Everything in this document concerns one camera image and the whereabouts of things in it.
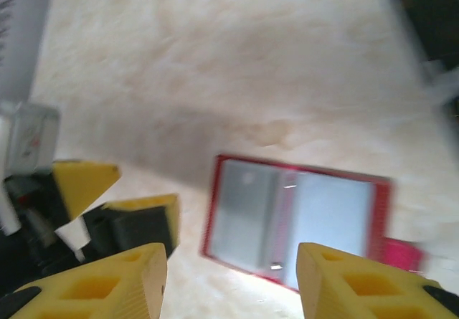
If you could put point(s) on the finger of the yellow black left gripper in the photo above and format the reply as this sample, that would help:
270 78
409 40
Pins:
86 186
143 222

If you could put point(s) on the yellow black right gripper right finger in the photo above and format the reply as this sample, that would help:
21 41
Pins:
358 290

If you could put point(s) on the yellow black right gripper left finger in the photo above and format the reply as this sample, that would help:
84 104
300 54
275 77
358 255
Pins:
89 290

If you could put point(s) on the red leather card holder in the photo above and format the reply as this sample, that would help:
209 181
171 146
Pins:
333 211

